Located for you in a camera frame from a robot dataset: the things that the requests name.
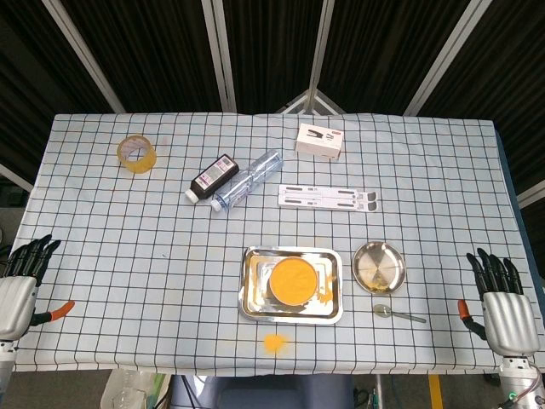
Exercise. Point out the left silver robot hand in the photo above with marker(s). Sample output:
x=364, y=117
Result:
x=15, y=294

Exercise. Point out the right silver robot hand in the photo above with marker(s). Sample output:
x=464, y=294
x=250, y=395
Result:
x=508, y=319

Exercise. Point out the silver spoon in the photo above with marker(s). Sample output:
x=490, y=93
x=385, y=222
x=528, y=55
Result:
x=383, y=311

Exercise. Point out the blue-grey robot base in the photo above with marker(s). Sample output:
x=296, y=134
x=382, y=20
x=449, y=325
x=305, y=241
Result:
x=264, y=394

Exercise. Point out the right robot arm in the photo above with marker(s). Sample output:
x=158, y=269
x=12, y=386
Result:
x=521, y=379

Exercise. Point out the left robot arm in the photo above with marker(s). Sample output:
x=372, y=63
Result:
x=5, y=362

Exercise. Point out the small plate with powder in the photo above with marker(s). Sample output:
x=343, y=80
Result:
x=378, y=266

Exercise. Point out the bowl of yellow powder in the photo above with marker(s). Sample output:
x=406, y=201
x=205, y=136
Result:
x=294, y=280

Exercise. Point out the stainless steel tray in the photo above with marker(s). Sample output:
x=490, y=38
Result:
x=255, y=309

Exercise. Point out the checkered tablecloth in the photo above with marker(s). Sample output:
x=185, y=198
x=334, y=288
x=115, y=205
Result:
x=127, y=255

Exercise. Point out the clear plastic bag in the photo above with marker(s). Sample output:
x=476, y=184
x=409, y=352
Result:
x=123, y=389

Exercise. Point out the yellow tape roll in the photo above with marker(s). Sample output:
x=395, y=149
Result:
x=140, y=164

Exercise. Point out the white folding stand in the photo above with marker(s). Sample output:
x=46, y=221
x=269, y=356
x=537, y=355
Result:
x=319, y=198

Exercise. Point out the dark brown bottle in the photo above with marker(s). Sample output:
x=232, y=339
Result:
x=213, y=176

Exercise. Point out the spilled yellow powder pile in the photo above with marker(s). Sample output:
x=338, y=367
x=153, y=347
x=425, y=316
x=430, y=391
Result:
x=276, y=343

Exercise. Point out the white stapler box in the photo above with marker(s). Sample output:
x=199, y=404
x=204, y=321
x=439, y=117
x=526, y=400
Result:
x=319, y=145

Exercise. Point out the clear plastic water bottle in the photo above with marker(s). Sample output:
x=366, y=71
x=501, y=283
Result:
x=247, y=181

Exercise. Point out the dark folding partition screen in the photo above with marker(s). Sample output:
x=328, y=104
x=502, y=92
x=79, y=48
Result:
x=272, y=42

